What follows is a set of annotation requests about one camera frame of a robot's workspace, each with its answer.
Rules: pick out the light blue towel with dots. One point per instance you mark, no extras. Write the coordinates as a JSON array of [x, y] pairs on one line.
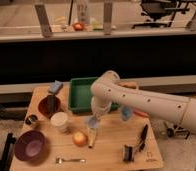
[[92, 122]]

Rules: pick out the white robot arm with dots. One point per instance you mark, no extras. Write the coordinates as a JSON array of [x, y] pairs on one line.
[[175, 109]]

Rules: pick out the blue small cup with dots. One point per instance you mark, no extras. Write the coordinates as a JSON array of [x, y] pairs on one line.
[[126, 113]]

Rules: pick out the white paper cup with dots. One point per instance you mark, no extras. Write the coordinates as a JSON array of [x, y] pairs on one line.
[[60, 121]]

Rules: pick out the green plastic tray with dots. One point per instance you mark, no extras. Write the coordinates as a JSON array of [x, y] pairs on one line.
[[80, 94]]

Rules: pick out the blue sponge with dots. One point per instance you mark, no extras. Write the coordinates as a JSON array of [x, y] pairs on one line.
[[55, 87]]

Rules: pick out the black block in bowl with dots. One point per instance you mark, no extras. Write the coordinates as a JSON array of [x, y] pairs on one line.
[[51, 103]]

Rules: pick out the orange carrot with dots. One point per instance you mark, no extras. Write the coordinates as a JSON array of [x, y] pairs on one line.
[[140, 113]]

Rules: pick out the apple on table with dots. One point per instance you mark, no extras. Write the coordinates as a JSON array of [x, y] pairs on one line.
[[80, 138]]

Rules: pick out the red apple in background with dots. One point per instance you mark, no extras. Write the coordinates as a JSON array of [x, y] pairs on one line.
[[78, 26]]

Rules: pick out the small metal can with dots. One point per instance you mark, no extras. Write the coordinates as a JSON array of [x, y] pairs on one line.
[[32, 121]]

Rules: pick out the silver fork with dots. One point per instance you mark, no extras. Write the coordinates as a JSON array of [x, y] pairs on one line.
[[61, 160]]

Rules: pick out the purple bowl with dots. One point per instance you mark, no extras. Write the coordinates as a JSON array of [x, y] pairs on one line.
[[29, 145]]

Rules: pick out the black office chair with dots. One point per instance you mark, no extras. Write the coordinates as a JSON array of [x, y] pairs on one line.
[[156, 9]]

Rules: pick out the black chair at left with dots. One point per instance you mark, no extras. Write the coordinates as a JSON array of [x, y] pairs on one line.
[[3, 161]]

